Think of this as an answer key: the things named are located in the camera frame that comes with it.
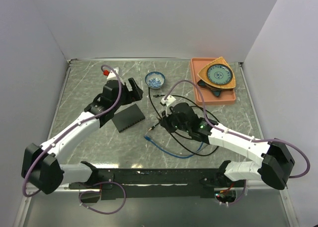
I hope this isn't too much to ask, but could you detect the black network switch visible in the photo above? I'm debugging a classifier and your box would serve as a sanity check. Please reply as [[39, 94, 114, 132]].
[[112, 104, 145, 133]]

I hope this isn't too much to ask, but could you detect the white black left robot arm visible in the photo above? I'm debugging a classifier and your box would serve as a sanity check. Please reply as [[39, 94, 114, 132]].
[[21, 78, 143, 197]]

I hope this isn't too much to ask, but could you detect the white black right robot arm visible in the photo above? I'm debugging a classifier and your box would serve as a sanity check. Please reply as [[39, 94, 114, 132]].
[[160, 102, 295, 190]]

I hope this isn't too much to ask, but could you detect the blue white porcelain bowl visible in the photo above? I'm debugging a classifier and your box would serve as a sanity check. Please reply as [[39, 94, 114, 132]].
[[145, 71, 166, 89]]

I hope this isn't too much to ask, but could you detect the dark blue triangular plate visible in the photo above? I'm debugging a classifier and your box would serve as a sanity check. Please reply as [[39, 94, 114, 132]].
[[197, 79, 232, 97]]

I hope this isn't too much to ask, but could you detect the pink plastic tray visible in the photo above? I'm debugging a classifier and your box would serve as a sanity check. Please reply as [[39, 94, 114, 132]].
[[190, 57, 236, 105]]

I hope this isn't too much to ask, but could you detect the teal round patterned plate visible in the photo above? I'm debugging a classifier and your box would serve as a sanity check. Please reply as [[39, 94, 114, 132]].
[[207, 64, 233, 85]]

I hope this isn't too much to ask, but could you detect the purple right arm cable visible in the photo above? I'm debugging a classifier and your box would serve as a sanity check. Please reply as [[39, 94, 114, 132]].
[[165, 79, 311, 179]]

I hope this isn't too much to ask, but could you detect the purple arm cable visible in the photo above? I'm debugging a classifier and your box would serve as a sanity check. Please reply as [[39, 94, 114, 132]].
[[165, 79, 311, 179], [22, 64, 123, 197]]

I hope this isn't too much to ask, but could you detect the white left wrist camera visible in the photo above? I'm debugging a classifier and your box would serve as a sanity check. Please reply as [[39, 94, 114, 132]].
[[103, 67, 121, 80]]

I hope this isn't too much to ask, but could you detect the blue ethernet cable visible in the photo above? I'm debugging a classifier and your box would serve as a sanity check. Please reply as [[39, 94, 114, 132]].
[[144, 135, 205, 159]]

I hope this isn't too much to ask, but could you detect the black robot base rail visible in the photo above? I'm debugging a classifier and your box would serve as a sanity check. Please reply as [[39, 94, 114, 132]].
[[69, 163, 245, 200]]

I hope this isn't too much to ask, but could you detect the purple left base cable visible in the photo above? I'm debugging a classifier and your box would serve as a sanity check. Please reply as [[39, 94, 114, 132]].
[[79, 181, 126, 215]]

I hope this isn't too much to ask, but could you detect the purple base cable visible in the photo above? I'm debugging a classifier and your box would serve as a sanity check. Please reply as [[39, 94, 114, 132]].
[[218, 181, 248, 208], [79, 181, 126, 215]]

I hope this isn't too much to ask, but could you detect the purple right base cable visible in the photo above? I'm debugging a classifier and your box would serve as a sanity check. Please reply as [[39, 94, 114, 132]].
[[218, 181, 248, 208]]

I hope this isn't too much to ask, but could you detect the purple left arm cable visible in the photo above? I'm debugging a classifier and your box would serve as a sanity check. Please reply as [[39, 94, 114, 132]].
[[22, 64, 123, 197]]

